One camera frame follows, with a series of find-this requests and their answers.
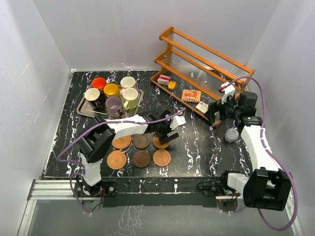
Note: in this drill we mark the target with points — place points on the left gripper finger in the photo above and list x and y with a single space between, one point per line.
172 136
163 140

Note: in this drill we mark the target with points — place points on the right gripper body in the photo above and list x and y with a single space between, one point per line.
229 109

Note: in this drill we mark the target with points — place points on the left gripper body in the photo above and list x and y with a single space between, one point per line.
164 128

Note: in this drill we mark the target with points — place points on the light wood coaster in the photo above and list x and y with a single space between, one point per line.
157 143
161 158

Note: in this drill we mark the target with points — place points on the dark wood coaster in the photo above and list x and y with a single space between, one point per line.
141 141
141 159

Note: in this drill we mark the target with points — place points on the woven rattan coaster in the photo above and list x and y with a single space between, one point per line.
122 142
116 160

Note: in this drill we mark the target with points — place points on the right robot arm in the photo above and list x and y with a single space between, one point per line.
269 186

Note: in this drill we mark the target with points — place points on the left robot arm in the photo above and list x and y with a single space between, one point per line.
97 140

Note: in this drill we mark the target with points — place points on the pale green cup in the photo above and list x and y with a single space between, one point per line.
130 96

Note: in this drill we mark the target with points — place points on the purple cup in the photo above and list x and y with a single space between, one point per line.
114 106

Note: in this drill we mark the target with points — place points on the pink cup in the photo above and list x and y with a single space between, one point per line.
127 82

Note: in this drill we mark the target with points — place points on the yellow cup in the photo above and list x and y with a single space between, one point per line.
111 90

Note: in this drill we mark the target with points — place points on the black cup white inside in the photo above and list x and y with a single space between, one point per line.
94 98

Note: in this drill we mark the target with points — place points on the orange-red cup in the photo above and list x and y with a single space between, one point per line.
99 83

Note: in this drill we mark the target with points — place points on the white stapler box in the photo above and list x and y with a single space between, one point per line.
202 107

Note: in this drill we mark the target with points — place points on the orange spiral notebook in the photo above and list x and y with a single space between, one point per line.
190 95

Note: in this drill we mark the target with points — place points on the wooden shelf rack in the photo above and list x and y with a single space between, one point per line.
194 65

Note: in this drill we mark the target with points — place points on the small orange box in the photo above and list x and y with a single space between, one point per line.
171 85

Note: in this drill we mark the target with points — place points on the red white small box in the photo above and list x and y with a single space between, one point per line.
163 80

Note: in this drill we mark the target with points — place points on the metal tray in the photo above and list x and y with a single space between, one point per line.
86 109

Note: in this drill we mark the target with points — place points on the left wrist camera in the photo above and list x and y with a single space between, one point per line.
177 121

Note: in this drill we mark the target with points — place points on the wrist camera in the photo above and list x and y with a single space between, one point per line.
227 90
177 121

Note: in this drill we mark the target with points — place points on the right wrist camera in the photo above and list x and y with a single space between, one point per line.
227 90

